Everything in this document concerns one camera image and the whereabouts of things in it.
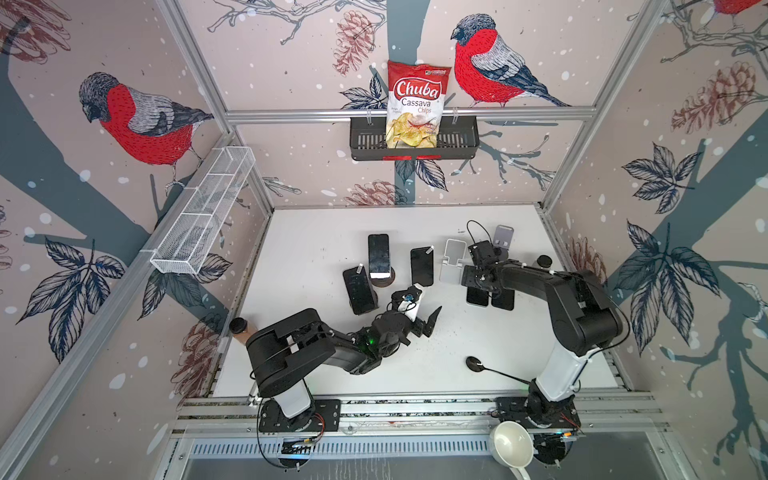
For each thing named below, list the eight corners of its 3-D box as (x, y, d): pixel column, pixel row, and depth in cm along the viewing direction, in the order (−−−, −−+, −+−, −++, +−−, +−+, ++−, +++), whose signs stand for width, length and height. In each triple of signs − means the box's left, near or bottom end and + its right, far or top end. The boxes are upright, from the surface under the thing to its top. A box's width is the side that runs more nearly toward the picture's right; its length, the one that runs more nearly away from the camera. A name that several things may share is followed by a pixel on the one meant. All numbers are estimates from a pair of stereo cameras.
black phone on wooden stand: (369, 282, 100) (366, 262, 90) (370, 255, 107) (368, 234, 98) (390, 282, 100) (390, 262, 90) (390, 255, 107) (390, 234, 98)
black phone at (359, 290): (355, 319, 91) (351, 302, 82) (346, 287, 98) (342, 269, 90) (375, 313, 92) (373, 295, 84) (365, 282, 99) (362, 263, 91)
